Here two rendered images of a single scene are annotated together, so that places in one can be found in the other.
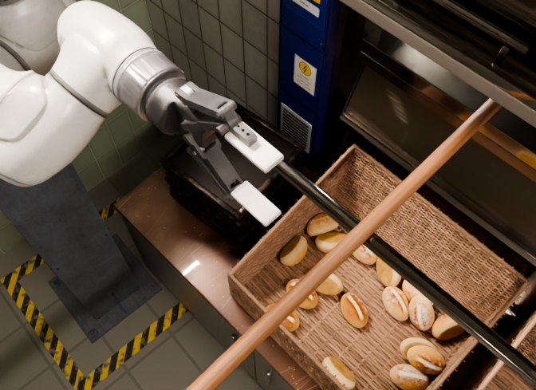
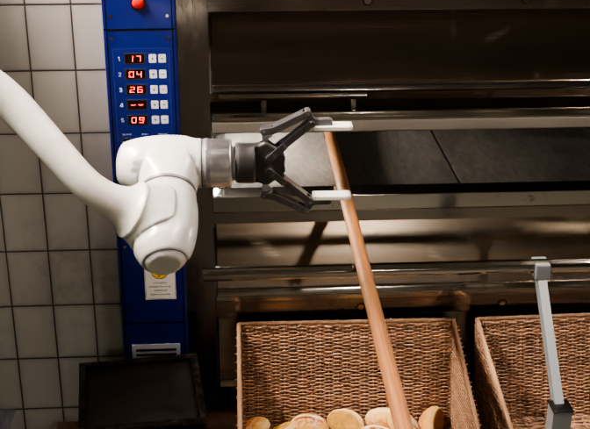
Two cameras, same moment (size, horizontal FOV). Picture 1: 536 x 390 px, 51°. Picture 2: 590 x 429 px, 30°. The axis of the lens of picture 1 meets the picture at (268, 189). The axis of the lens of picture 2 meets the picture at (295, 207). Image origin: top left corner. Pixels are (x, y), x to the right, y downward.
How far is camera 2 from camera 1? 169 cm
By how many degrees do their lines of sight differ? 49
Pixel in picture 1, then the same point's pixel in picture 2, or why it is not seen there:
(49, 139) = (190, 210)
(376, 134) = (259, 287)
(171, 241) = not seen: outside the picture
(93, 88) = (190, 171)
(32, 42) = not seen: outside the picture
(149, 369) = not seen: outside the picture
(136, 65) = (212, 142)
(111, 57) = (190, 146)
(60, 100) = (179, 184)
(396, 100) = (261, 243)
